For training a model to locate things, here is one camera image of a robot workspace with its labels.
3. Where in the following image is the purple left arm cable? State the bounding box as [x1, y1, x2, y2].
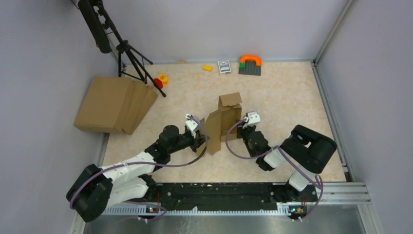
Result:
[69, 115, 210, 223]

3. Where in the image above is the black camera tripod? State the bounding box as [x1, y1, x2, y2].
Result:
[72, 0, 167, 97]

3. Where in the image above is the blue playing card deck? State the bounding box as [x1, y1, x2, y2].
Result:
[217, 60, 232, 74]

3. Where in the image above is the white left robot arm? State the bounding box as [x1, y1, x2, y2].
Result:
[66, 125, 209, 222]

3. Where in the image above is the orange arch toy piece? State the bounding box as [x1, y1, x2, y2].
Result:
[239, 55, 262, 67]

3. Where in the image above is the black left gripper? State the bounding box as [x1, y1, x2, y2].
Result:
[169, 130, 209, 154]

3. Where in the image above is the brown cardboard box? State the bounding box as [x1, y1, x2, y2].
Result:
[204, 92, 242, 155]

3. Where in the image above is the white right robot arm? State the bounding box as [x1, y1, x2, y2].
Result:
[237, 125, 337, 201]

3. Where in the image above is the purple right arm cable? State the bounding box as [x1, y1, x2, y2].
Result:
[225, 118, 324, 221]

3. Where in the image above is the aluminium frame rail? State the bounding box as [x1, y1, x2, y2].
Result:
[69, 132, 378, 234]

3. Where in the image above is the red round toy disc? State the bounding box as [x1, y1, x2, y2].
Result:
[154, 78, 164, 89]

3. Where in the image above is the yellow round toy disc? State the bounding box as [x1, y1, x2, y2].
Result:
[158, 74, 169, 85]

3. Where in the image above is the yellow toy block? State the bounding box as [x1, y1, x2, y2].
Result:
[203, 66, 213, 72]

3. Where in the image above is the stack of folded cardboard boxes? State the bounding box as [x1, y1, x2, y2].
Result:
[74, 77, 158, 135]

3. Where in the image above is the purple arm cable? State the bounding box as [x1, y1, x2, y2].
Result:
[69, 115, 210, 223]
[225, 118, 324, 221]

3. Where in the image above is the grey building baseplate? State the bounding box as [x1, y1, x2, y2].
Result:
[238, 61, 261, 76]

